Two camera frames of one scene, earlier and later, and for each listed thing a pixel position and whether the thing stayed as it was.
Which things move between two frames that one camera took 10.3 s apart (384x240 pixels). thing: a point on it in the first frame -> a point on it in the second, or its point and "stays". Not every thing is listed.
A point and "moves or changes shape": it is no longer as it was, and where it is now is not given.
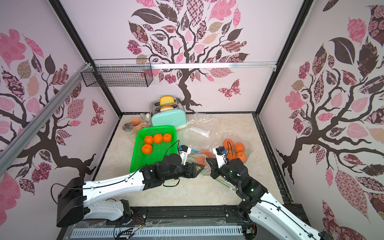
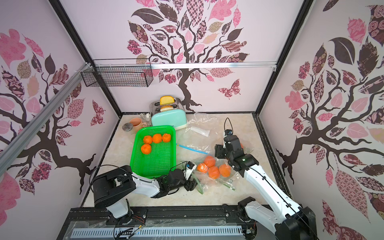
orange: x=157 y=138 stays
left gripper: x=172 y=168 -> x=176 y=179
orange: x=148 y=139 stays
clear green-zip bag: x=199 y=156 moves or changes shape
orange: x=167 y=137 stays
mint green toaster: x=177 y=117 stays
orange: x=147 y=148 stays
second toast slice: x=166 y=108 stays
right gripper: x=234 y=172 -> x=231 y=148
